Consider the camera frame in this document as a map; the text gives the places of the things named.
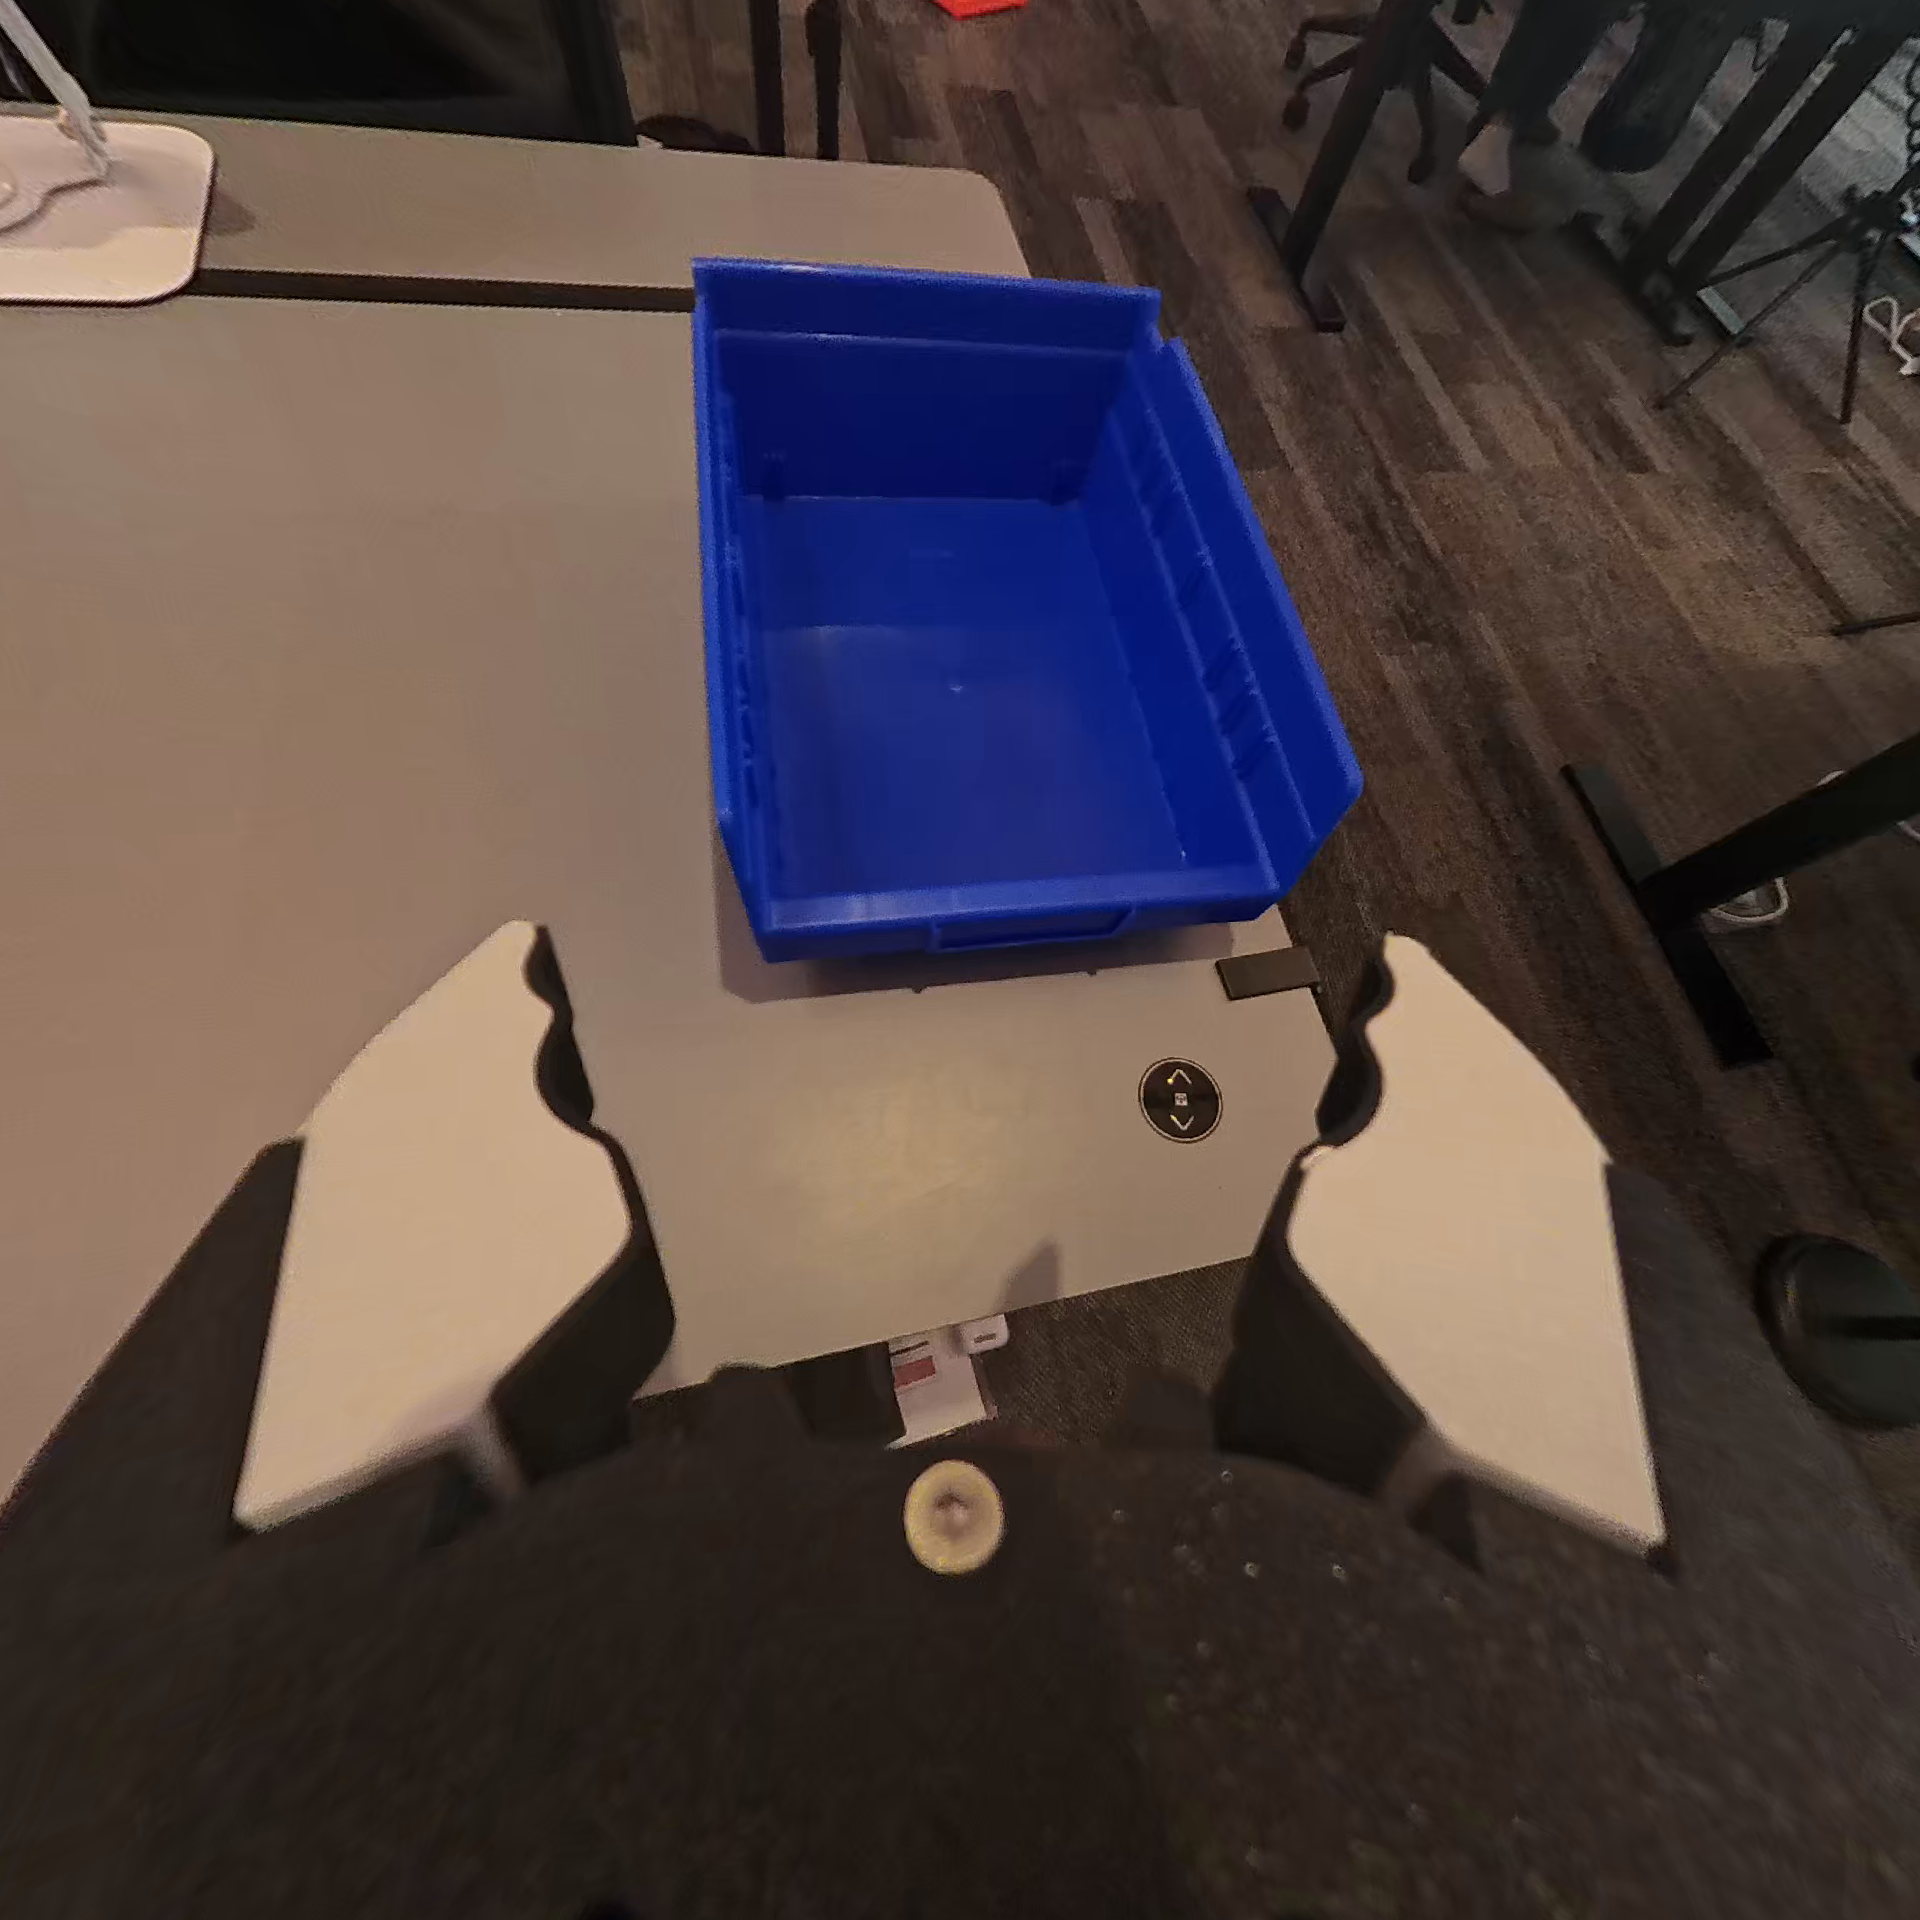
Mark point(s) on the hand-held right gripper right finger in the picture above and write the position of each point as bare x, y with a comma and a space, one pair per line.
1455, 1289

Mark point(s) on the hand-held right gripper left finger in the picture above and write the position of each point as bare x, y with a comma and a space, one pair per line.
436, 1277

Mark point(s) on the blue plastic bin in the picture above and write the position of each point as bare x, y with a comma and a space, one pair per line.
962, 721

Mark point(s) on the black table edge tab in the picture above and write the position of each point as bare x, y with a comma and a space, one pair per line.
1268, 974

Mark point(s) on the black stanchion with round base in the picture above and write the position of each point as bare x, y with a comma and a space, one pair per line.
1852, 1329

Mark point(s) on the white labels under table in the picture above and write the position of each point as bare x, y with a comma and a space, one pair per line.
938, 1373

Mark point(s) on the black tripod stand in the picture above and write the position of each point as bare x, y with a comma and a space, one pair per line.
1799, 271

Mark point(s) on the white device stand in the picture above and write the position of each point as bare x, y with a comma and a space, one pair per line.
60, 112

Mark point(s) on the black desk leg frame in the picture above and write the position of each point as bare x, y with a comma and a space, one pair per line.
1350, 165
1694, 886

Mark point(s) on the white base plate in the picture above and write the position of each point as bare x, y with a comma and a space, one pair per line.
120, 210

